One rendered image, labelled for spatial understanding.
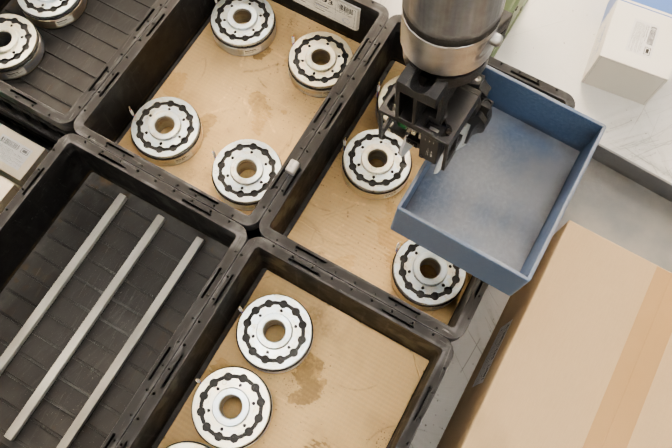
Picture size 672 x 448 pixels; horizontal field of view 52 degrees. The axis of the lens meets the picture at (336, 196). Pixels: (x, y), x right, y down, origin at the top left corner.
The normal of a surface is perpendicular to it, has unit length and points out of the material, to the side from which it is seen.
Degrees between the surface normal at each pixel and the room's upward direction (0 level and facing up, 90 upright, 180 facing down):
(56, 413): 0
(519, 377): 0
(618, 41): 0
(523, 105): 90
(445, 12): 89
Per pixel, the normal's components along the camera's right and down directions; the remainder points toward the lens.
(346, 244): 0.02, -0.36
